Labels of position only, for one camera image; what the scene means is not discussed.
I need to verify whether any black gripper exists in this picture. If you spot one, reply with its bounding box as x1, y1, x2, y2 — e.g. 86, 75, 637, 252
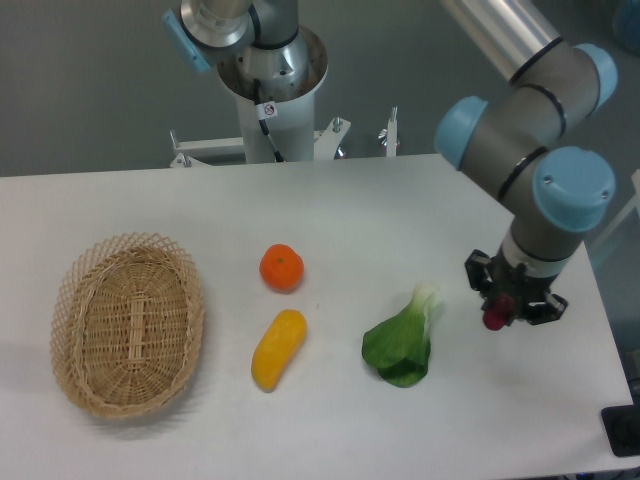
464, 248, 569, 326

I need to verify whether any purple sweet potato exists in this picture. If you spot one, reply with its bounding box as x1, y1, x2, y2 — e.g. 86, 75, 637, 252
482, 294, 515, 331

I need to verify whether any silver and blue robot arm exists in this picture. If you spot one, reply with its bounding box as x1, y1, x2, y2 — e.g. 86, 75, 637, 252
162, 1, 618, 330

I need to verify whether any woven wicker basket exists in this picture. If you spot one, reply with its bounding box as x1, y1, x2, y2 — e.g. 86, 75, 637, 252
50, 233, 205, 420

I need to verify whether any green bok choy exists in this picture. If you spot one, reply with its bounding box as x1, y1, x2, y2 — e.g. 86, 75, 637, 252
361, 282, 440, 388

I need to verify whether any black device at edge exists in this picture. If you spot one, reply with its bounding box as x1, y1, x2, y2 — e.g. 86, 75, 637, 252
601, 405, 639, 458

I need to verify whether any white table clamp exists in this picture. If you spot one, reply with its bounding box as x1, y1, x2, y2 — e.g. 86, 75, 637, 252
377, 106, 400, 157

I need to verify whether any orange tangerine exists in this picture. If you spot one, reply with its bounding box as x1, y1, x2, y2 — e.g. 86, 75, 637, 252
259, 244, 304, 292

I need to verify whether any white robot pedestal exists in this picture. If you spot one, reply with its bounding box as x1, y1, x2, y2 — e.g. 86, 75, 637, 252
170, 26, 351, 168

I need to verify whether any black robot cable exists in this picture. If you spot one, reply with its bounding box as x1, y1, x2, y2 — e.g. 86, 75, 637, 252
252, 79, 286, 164

